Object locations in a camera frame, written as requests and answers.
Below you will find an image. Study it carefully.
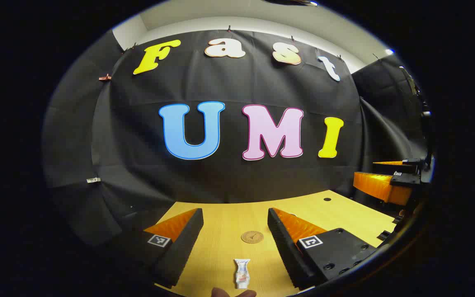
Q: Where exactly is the white toothpaste tube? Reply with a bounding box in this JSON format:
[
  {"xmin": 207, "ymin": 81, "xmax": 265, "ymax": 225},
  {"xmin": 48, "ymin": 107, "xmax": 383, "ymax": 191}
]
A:
[{"xmin": 234, "ymin": 259, "xmax": 251, "ymax": 289}]

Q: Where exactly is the black backdrop cloth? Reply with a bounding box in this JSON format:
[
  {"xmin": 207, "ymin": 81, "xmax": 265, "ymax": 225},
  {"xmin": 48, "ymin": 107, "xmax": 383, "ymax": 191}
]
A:
[{"xmin": 42, "ymin": 29, "xmax": 432, "ymax": 248}]

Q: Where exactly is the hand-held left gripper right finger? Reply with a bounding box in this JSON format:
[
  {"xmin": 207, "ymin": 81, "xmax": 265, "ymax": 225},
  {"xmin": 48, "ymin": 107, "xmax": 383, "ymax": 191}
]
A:
[{"xmin": 267, "ymin": 207, "xmax": 380, "ymax": 290}]

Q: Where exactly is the wooden desktop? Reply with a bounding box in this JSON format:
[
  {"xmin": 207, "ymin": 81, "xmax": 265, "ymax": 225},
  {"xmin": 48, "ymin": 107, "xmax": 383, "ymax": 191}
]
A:
[{"xmin": 153, "ymin": 190, "xmax": 399, "ymax": 297}]

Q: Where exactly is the round cork coaster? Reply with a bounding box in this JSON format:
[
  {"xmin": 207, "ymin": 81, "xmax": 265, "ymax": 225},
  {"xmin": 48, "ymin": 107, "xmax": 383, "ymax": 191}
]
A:
[{"xmin": 241, "ymin": 231, "xmax": 264, "ymax": 244}]

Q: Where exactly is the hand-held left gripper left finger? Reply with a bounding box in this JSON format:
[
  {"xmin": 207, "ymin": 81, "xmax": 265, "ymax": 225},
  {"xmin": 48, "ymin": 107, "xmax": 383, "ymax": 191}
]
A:
[{"xmin": 128, "ymin": 207, "xmax": 204, "ymax": 289}]

